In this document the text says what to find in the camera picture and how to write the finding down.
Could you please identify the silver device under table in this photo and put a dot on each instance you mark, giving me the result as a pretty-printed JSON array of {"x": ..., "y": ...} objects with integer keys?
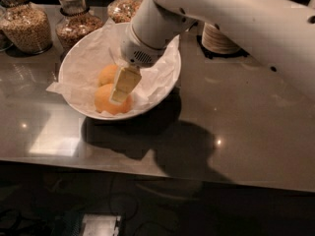
[{"x": 100, "y": 225}]

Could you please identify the large glass jar of grains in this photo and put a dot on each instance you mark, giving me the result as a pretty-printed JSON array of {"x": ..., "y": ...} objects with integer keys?
[{"x": 26, "y": 26}]

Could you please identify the white bowl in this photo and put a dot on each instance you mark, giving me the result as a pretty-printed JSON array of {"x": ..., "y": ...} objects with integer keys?
[{"x": 170, "y": 76}]

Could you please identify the tall stack of paper bowls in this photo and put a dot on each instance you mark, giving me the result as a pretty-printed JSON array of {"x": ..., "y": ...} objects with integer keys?
[{"x": 214, "y": 40}]

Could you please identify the glass jar at left edge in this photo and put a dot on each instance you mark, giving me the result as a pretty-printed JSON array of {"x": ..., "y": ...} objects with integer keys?
[{"x": 5, "y": 42}]

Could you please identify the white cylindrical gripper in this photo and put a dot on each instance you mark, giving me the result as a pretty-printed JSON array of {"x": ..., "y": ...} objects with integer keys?
[{"x": 137, "y": 50}]

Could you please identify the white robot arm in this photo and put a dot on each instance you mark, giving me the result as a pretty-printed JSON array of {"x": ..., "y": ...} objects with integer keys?
[{"x": 278, "y": 33}]

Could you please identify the black mat under bowls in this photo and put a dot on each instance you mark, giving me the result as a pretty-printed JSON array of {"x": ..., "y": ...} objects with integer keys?
[{"x": 210, "y": 54}]

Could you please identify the white crumpled paper liner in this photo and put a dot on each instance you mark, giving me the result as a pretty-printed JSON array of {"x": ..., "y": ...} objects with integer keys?
[{"x": 85, "y": 56}]

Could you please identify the middle glass jar of cereal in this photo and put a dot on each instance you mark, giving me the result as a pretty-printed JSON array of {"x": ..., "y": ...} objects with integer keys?
[{"x": 77, "y": 22}]

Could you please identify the right glass jar of cereal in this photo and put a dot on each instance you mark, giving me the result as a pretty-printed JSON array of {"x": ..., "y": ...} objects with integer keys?
[{"x": 122, "y": 11}]

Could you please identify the glass jar of cereal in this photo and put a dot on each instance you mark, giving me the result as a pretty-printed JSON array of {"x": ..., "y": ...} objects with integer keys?
[
  {"x": 77, "y": 22},
  {"x": 122, "y": 11}
]

